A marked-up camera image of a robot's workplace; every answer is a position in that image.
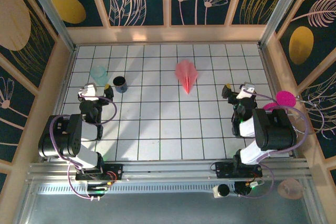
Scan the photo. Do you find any pink square paper sheet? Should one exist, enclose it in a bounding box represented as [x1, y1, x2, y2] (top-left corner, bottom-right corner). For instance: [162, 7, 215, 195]
[175, 60, 199, 95]

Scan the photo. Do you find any dark blue mug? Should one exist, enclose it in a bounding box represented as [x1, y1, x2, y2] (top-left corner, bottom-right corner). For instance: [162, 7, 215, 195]
[112, 76, 129, 94]

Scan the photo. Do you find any clear teal plastic cup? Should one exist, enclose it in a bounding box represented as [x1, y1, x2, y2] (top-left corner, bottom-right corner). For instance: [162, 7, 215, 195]
[90, 66, 109, 87]

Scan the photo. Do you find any small white black webcam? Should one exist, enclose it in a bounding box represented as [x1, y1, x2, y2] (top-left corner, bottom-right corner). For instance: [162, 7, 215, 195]
[213, 184, 231, 199]

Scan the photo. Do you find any translucent pink round disc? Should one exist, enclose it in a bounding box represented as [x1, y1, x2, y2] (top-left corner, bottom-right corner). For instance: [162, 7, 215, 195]
[277, 178, 305, 200]

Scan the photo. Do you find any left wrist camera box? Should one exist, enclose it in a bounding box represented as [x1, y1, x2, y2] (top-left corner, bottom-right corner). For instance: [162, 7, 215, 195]
[78, 83, 98, 101]

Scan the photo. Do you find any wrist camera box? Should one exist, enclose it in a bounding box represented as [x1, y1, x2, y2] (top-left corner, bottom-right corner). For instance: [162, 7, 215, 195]
[237, 82, 256, 100]
[78, 83, 98, 101]

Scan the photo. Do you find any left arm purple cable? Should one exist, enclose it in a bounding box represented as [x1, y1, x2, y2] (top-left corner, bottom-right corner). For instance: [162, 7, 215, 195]
[49, 92, 118, 201]

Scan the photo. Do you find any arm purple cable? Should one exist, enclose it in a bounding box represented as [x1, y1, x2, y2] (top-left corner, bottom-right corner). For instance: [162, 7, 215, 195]
[236, 90, 309, 199]
[49, 92, 118, 201]

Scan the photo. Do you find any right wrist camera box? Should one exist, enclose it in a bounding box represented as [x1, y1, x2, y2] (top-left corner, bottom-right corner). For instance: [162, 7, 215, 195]
[237, 82, 256, 100]

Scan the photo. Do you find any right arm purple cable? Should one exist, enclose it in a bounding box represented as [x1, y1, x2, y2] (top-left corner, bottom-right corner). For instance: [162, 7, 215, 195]
[236, 90, 309, 199]

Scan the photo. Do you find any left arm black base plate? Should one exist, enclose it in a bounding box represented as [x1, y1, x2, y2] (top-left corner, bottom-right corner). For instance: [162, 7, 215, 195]
[75, 163, 124, 182]

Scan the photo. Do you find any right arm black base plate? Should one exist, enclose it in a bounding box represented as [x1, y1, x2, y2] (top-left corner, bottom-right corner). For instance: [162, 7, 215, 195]
[214, 161, 263, 179]

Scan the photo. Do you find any aluminium frame post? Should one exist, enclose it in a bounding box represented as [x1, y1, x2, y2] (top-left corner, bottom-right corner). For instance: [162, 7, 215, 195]
[22, 0, 77, 51]
[258, 0, 308, 48]

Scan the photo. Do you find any aluminium mounting rail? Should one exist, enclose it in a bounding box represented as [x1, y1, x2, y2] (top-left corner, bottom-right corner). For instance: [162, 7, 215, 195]
[26, 157, 315, 182]

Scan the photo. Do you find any perforated metal cable tray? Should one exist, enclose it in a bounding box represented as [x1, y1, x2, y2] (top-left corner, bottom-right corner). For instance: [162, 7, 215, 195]
[36, 183, 238, 195]

